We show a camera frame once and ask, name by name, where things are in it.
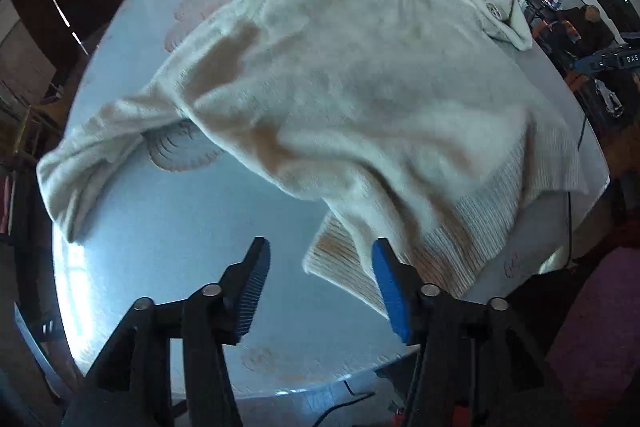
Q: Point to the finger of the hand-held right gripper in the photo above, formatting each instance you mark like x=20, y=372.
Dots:
x=590, y=63

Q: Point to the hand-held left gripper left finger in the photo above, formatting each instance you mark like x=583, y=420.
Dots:
x=255, y=282

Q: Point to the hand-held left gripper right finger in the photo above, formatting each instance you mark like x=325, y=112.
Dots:
x=387, y=277

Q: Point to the cream knit sweater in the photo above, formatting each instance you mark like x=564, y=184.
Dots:
x=350, y=82

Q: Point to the lace patterned tablecloth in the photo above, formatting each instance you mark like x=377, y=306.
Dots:
x=175, y=157

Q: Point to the dark equipment with orange frame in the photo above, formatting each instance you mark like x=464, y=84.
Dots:
x=575, y=32

